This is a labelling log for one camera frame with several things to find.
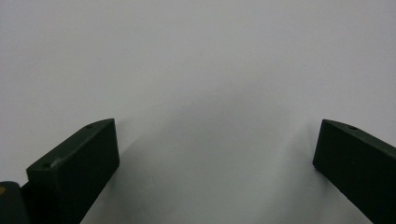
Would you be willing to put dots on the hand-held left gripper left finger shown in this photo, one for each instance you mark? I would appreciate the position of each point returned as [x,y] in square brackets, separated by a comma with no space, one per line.
[74,174]

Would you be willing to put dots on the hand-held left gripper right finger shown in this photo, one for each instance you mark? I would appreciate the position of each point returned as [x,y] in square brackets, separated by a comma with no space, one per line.
[358,168]

